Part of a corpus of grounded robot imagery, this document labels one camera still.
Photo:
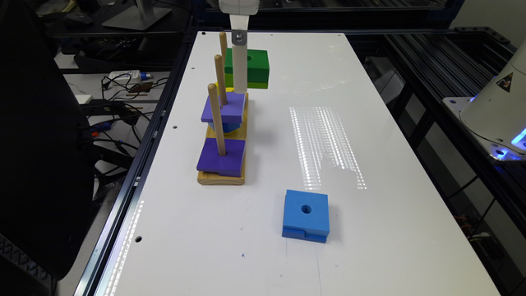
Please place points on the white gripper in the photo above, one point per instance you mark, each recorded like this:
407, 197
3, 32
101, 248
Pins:
239, 11

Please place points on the green square block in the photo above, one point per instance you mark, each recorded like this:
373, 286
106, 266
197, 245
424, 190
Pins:
258, 69

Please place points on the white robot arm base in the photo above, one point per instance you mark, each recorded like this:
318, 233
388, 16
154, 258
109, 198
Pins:
496, 115

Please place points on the yellow block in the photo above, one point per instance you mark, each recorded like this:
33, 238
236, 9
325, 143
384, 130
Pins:
227, 89

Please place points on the light purple square block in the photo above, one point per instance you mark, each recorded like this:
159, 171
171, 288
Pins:
232, 112

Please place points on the blue block under purple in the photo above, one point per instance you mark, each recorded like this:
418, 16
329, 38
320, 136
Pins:
227, 127

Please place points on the dark purple square block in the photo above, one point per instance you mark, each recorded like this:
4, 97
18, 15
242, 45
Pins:
229, 165

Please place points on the blue square foam block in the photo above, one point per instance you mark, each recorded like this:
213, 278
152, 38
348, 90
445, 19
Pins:
306, 216

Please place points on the back wooden peg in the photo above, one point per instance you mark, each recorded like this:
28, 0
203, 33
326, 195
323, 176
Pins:
223, 47

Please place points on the wooden peg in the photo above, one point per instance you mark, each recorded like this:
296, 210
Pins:
219, 68
223, 47
217, 120

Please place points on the middle wooden peg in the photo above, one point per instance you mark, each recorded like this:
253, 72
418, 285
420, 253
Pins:
219, 68

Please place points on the front wooden peg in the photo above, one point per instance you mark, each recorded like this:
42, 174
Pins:
217, 120

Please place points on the silver monitor stand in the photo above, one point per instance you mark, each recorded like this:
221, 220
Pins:
140, 17

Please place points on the white power strip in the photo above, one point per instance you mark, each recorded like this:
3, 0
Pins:
130, 76

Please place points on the wooden peg base board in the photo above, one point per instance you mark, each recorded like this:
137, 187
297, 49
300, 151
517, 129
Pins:
207, 178

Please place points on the black computer mouse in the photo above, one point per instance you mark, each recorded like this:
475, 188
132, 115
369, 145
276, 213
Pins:
76, 19

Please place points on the black office chair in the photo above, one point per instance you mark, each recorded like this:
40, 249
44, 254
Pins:
46, 180

